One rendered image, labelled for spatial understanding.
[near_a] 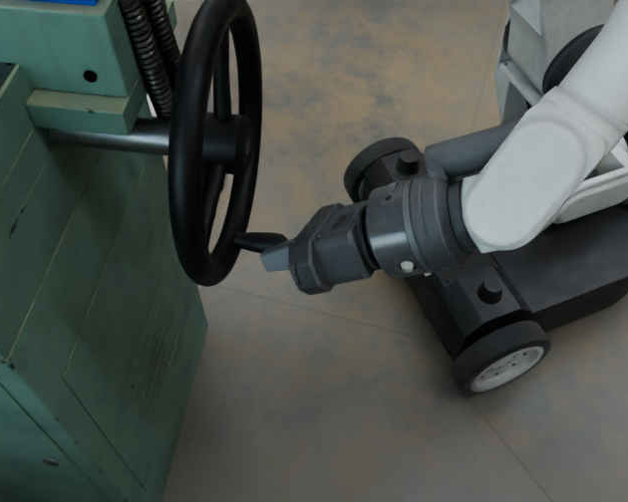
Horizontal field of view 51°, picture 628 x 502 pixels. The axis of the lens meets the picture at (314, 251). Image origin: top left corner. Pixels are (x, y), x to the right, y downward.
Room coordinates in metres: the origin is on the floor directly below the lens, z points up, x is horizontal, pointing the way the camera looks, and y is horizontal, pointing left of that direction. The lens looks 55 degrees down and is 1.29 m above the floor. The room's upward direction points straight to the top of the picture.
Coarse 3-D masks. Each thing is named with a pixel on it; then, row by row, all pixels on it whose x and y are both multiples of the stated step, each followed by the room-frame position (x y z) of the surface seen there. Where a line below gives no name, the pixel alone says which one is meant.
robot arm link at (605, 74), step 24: (624, 0) 0.44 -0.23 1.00; (624, 24) 0.42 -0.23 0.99; (600, 48) 0.41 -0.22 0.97; (624, 48) 0.40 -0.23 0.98; (576, 72) 0.41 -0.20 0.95; (600, 72) 0.40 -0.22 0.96; (624, 72) 0.39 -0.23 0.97; (600, 96) 0.38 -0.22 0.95; (624, 96) 0.38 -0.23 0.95; (624, 120) 0.37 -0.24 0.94
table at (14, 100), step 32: (0, 64) 0.48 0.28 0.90; (0, 96) 0.44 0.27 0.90; (32, 96) 0.48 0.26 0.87; (64, 96) 0.48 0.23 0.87; (96, 96) 0.48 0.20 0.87; (128, 96) 0.48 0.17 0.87; (0, 128) 0.42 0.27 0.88; (32, 128) 0.46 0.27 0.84; (64, 128) 0.46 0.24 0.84; (96, 128) 0.46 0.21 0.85; (128, 128) 0.45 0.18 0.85; (0, 160) 0.40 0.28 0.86
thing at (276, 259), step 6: (282, 246) 0.39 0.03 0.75; (288, 246) 0.39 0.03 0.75; (264, 252) 0.39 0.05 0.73; (270, 252) 0.39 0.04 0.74; (276, 252) 0.39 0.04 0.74; (282, 252) 0.39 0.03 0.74; (264, 258) 0.39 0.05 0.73; (270, 258) 0.39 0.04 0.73; (276, 258) 0.38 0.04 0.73; (282, 258) 0.38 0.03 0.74; (264, 264) 0.38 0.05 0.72; (270, 264) 0.38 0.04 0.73; (276, 264) 0.38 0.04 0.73; (282, 264) 0.38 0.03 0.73; (288, 264) 0.38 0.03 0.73; (270, 270) 0.38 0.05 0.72; (276, 270) 0.38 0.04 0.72; (282, 270) 0.38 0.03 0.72
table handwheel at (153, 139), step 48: (240, 0) 0.55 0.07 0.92; (192, 48) 0.44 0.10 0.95; (240, 48) 0.59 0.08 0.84; (192, 96) 0.40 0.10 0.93; (240, 96) 0.59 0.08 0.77; (96, 144) 0.47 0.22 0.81; (144, 144) 0.47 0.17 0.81; (192, 144) 0.37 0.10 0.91; (240, 144) 0.45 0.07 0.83; (192, 192) 0.35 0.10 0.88; (240, 192) 0.50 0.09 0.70; (192, 240) 0.33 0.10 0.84
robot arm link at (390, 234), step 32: (384, 192) 0.39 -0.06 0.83; (320, 224) 0.39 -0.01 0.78; (352, 224) 0.37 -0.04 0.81; (384, 224) 0.35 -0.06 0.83; (288, 256) 0.35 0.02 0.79; (320, 256) 0.35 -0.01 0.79; (352, 256) 0.34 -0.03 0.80; (384, 256) 0.34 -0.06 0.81; (416, 256) 0.33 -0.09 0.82; (320, 288) 0.33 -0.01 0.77
